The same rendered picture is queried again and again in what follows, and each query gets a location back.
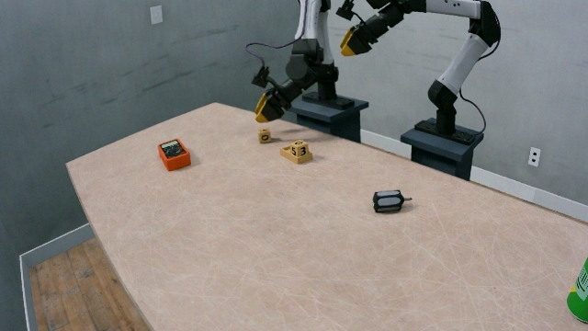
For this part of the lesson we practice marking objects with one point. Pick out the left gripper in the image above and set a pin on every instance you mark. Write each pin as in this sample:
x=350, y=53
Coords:
x=355, y=40

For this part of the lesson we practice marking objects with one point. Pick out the beige calendar tray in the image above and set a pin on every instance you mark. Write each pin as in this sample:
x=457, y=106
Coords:
x=285, y=151

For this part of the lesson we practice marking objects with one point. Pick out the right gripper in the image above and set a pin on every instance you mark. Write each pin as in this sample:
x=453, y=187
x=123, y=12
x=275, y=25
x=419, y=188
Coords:
x=270, y=108

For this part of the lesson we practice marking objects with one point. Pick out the green soda can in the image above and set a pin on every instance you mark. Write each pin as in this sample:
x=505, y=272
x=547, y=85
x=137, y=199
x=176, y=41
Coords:
x=577, y=300

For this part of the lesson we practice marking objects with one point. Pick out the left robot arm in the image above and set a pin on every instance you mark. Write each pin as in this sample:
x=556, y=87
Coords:
x=446, y=88

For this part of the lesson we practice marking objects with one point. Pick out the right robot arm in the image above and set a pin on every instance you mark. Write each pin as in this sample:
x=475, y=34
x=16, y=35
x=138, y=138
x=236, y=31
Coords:
x=314, y=44

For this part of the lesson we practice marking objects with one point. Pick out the beige number cube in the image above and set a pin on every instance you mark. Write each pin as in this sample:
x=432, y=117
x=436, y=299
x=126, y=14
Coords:
x=264, y=135
x=299, y=148

